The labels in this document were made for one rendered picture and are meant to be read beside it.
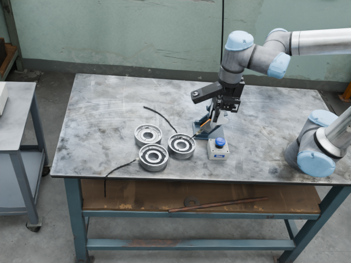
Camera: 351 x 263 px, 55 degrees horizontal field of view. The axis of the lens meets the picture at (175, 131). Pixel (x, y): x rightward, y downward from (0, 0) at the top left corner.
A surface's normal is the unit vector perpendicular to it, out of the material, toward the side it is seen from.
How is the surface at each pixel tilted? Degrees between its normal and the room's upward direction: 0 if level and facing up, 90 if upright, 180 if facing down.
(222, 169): 0
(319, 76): 90
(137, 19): 90
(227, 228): 0
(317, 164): 97
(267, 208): 0
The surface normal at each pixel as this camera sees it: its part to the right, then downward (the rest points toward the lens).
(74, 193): 0.07, 0.69
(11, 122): 0.13, -0.72
